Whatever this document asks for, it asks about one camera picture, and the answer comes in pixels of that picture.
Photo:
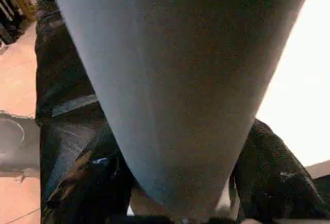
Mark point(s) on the white plastic table leg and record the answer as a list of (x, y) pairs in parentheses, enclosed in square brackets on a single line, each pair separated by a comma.
[(180, 79)]

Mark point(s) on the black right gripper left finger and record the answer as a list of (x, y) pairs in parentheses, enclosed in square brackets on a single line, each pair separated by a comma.
[(90, 190)]

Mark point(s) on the white plastic table top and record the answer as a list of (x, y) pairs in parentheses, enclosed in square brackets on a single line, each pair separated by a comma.
[(304, 79)]

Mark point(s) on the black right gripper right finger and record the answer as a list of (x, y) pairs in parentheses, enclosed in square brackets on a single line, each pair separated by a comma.
[(273, 182)]

